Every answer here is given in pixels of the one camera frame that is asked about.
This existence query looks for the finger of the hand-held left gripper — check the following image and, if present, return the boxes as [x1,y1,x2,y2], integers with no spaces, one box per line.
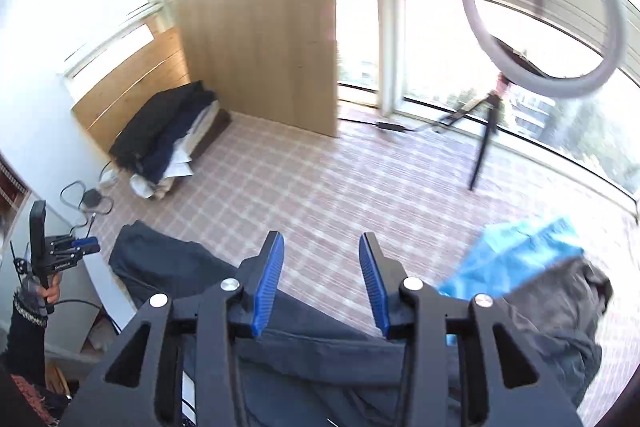
[49,234,100,253]
[50,246,102,264]

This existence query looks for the person's dark top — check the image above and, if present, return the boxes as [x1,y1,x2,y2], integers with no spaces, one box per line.
[0,359,76,427]

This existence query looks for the white table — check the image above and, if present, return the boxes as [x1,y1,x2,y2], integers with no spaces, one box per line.
[0,187,138,358]

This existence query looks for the person's left forearm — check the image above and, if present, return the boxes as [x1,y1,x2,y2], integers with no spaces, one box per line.
[0,299,50,388]

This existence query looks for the black tripod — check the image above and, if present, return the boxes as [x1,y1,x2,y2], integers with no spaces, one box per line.
[435,72,521,192]

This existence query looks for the dark pants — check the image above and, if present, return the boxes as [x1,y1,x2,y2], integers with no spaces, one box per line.
[107,219,603,427]

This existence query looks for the person's left hand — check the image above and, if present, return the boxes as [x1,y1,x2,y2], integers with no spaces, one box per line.
[15,279,62,323]

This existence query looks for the tall wooden board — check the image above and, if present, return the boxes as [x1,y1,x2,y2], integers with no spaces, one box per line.
[172,0,343,138]

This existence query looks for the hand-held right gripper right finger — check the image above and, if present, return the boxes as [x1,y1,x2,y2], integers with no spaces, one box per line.
[359,232,586,427]

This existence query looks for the pink plaid blanket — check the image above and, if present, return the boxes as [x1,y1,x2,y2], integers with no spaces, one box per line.
[87,104,640,413]

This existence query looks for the white ring light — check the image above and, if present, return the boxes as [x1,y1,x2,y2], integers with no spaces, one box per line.
[460,0,626,98]

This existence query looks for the pile of folded clothes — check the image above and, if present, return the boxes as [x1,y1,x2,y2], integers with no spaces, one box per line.
[109,80,233,202]

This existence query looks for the light blue shirt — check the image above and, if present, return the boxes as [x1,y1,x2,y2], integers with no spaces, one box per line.
[437,216,586,300]

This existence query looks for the black charger with cable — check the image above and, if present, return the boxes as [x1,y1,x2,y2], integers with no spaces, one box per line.
[60,179,117,228]

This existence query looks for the wooden headboard panel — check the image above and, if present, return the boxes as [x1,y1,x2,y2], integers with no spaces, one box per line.
[70,24,192,155]

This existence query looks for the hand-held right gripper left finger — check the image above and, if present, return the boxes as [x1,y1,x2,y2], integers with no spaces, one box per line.
[60,230,286,427]

